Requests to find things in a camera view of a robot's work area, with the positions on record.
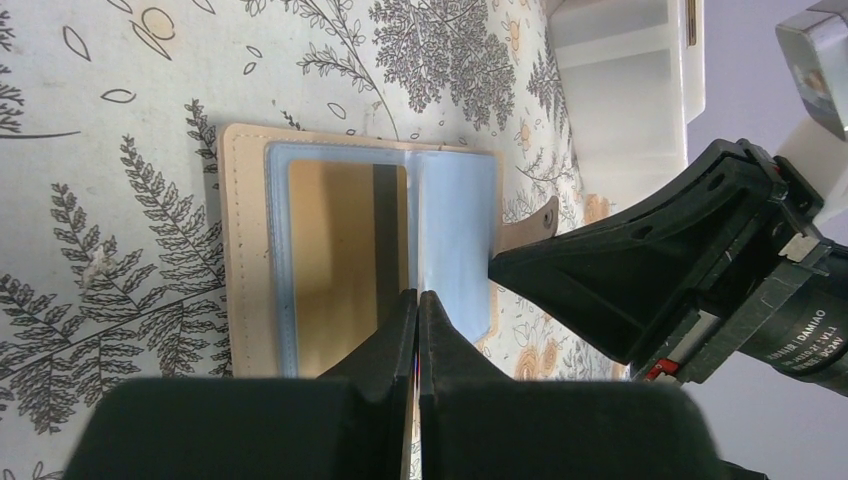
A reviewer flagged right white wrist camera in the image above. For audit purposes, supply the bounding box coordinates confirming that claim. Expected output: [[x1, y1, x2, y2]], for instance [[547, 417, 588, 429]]
[[775, 0, 847, 226]]

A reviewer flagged beige card holder wallet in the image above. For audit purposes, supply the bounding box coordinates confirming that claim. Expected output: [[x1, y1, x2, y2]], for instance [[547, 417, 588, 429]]
[[218, 124, 560, 378]]

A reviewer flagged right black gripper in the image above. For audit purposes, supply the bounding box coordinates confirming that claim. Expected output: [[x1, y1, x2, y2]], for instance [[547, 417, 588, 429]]
[[488, 140, 847, 396]]

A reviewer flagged white card box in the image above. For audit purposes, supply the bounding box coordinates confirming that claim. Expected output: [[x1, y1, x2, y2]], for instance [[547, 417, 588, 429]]
[[548, 0, 706, 209]]

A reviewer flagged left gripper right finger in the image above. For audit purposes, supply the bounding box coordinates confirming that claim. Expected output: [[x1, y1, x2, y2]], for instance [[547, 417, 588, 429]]
[[418, 291, 757, 479]]

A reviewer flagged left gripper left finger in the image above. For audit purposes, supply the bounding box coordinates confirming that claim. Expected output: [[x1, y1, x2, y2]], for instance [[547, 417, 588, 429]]
[[65, 290, 418, 479]]

